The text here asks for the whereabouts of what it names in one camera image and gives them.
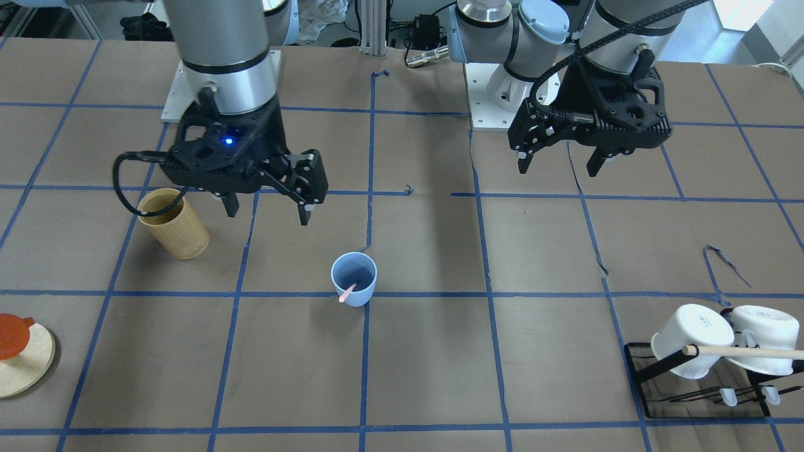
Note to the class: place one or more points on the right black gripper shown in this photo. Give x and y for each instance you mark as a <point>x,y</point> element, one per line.
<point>272,136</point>

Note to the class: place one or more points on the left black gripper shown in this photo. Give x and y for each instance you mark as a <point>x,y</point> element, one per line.
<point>570,95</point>

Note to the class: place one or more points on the blue plastic cup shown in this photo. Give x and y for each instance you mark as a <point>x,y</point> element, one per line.
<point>358,270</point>

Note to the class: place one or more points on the pink chopstick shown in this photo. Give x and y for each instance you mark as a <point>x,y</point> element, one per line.
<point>347,292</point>

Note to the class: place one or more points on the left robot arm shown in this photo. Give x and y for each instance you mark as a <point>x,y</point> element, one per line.
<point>526,38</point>

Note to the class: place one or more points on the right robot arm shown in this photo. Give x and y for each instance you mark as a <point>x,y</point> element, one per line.
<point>222,32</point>

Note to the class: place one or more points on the bamboo cylinder holder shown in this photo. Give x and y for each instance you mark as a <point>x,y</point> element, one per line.
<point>180,231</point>

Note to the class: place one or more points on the white mug inner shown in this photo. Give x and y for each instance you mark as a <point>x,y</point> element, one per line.
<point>692,324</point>

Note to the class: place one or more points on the white mug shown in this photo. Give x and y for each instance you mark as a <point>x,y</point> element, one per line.
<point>692,324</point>
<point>771,329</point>

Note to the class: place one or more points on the white mug outer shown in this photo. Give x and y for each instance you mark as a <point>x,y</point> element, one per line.
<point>771,329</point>

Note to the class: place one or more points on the orange red object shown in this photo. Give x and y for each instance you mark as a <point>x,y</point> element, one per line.
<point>15,335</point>

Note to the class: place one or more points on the wooden round stand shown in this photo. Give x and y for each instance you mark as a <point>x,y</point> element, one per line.
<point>20,373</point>

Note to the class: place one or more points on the aluminium frame post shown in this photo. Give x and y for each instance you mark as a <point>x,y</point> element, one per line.
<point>373,27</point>

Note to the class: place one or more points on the black wire mug rack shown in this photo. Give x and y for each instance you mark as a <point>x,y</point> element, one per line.
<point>728,392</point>

